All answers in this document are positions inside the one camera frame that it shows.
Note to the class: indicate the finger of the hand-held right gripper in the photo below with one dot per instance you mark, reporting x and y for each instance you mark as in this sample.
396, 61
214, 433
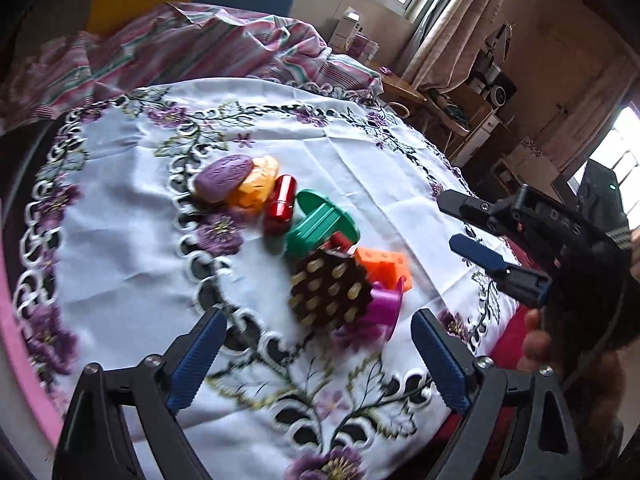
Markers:
480, 255
460, 204

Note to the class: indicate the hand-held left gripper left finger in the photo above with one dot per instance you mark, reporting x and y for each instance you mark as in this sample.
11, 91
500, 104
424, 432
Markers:
195, 360

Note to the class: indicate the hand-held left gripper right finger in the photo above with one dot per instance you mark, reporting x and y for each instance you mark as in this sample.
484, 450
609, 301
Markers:
440, 365

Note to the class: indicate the magenta plastic spool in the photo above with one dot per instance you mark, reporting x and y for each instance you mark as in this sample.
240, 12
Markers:
382, 307

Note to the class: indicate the orange plastic block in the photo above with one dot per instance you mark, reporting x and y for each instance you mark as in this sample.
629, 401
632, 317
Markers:
385, 267

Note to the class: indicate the dark red small piece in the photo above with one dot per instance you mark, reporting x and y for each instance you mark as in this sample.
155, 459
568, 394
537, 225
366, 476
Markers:
340, 242

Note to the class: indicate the brown peg board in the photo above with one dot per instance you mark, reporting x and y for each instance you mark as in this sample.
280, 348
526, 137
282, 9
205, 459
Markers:
330, 290

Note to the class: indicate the green plastic spool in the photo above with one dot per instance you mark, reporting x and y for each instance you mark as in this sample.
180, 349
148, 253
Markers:
320, 225

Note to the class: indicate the red metallic cylinder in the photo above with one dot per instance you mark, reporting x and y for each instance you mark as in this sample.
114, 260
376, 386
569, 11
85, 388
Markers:
280, 205

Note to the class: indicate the purple oval soap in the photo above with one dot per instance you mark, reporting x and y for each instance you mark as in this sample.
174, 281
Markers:
222, 177

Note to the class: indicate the yellow-orange plastic piece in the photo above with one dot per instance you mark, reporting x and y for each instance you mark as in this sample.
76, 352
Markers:
257, 185

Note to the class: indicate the person's right forearm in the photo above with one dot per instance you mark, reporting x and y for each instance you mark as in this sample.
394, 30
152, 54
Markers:
600, 400

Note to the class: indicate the person's right hand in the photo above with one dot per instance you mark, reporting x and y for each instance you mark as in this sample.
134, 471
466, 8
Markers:
536, 342

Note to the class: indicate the wooden chair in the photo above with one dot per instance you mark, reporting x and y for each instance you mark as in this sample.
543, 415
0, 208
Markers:
465, 110

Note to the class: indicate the side window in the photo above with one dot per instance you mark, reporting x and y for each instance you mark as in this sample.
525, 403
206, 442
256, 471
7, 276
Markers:
612, 150

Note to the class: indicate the white embroidered floral tablecloth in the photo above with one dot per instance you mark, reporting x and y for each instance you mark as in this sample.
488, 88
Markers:
125, 260

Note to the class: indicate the black speaker set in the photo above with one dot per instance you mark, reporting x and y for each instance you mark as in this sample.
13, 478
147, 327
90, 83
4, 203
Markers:
492, 85

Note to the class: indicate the wooden desk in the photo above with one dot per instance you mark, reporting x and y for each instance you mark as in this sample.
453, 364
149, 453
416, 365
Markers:
400, 85

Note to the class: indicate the small purple item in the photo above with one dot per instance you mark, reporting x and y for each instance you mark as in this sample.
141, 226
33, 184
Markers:
386, 70

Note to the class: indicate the pink patterned curtain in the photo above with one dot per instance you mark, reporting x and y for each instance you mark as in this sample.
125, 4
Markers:
455, 30

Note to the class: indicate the purple printed carton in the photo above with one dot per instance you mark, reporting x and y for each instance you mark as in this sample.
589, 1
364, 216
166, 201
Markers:
366, 46

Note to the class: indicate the white carton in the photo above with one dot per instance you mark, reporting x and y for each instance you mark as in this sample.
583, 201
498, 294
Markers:
347, 27

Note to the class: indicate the pink striped blanket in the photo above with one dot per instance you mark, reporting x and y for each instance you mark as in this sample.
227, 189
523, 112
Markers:
175, 55

